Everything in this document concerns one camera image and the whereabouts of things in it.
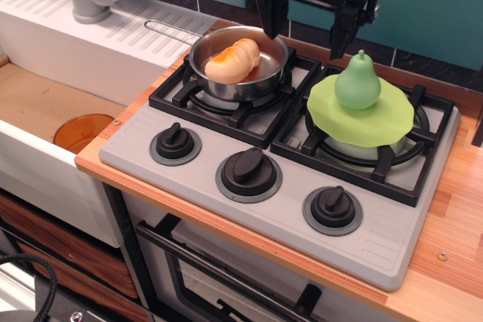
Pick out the green toy pear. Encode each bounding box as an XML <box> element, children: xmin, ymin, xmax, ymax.
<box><xmin>334</xmin><ymin>50</ymin><xmax>381</xmax><ymax>110</ymax></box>

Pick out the yellow toy bread loaf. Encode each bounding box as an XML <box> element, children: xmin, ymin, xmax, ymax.
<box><xmin>205</xmin><ymin>38</ymin><xmax>260</xmax><ymax>84</ymax></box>

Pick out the stainless steel pot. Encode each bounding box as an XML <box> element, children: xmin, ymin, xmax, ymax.
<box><xmin>144</xmin><ymin>20</ymin><xmax>289</xmax><ymax>102</ymax></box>

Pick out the light green plate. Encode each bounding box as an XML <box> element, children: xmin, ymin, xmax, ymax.
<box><xmin>306</xmin><ymin>75</ymin><xmax>415</xmax><ymax>148</ymax></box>

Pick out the black middle stove knob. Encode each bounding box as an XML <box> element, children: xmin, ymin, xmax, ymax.
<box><xmin>215</xmin><ymin>147</ymin><xmax>283</xmax><ymax>204</ymax></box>

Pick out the black stove knob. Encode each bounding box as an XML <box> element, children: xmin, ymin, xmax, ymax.
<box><xmin>303</xmin><ymin>186</ymin><xmax>363</xmax><ymax>237</ymax></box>
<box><xmin>149</xmin><ymin>122</ymin><xmax>202</xmax><ymax>167</ymax></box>
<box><xmin>215</xmin><ymin>147</ymin><xmax>283</xmax><ymax>204</ymax></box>

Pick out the black left stove knob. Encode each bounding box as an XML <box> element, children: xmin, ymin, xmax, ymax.
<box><xmin>149</xmin><ymin>122</ymin><xmax>202</xmax><ymax>167</ymax></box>

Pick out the black right stove knob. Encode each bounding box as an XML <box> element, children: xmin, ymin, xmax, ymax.
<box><xmin>303</xmin><ymin>186</ymin><xmax>363</xmax><ymax>237</ymax></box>

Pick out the grey toy stove top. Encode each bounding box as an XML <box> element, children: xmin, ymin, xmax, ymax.
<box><xmin>97</xmin><ymin>54</ymin><xmax>462</xmax><ymax>293</ymax></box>

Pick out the black left burner grate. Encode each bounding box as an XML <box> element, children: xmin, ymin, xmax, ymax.
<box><xmin>149</xmin><ymin>48</ymin><xmax>322</xmax><ymax>149</ymax></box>

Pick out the black burner grate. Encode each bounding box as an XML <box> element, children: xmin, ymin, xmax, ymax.
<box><xmin>271</xmin><ymin>84</ymin><xmax>460</xmax><ymax>207</ymax></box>
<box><xmin>149</xmin><ymin>48</ymin><xmax>322</xmax><ymax>149</ymax></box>

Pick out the black right burner grate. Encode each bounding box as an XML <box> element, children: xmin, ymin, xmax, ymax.
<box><xmin>271</xmin><ymin>84</ymin><xmax>460</xmax><ymax>207</ymax></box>

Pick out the white toy sink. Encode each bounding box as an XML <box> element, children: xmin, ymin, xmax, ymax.
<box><xmin>1</xmin><ymin>0</ymin><xmax>216</xmax><ymax>247</ymax></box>

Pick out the orange plastic cup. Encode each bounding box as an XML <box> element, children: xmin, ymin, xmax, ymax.
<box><xmin>53</xmin><ymin>113</ymin><xmax>114</xmax><ymax>154</ymax></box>

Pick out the oven door with window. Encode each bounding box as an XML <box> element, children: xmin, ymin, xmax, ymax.
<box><xmin>124</xmin><ymin>193</ymin><xmax>363</xmax><ymax>322</ymax></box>

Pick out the wooden drawer front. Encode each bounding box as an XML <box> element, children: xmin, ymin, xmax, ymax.
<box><xmin>1</xmin><ymin>191</ymin><xmax>138</xmax><ymax>299</ymax></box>

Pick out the black oven door handle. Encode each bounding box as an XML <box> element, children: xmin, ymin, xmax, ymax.
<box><xmin>135</xmin><ymin>219</ymin><xmax>322</xmax><ymax>322</ymax></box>

